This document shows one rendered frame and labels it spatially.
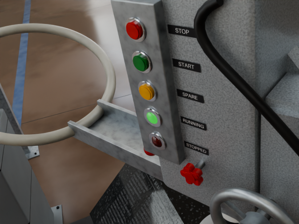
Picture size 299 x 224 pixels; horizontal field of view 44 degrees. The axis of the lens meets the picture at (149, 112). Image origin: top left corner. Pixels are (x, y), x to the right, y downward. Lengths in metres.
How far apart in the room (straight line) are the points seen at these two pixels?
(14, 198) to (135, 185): 0.65
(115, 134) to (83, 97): 2.40
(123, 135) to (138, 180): 0.33
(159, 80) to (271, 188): 0.23
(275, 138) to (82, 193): 2.01
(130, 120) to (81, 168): 1.67
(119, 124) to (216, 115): 0.51
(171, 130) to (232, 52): 0.18
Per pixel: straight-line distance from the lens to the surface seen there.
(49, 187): 2.59
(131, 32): 0.53
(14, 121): 2.76
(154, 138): 0.63
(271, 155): 0.55
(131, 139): 0.95
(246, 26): 0.45
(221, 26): 0.46
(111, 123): 1.02
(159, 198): 1.17
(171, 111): 0.57
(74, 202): 2.42
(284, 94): 0.52
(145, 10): 0.50
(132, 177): 1.31
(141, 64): 0.54
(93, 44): 1.24
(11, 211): 1.80
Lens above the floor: 1.70
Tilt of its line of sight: 35 degrees down
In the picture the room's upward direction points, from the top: 11 degrees counter-clockwise
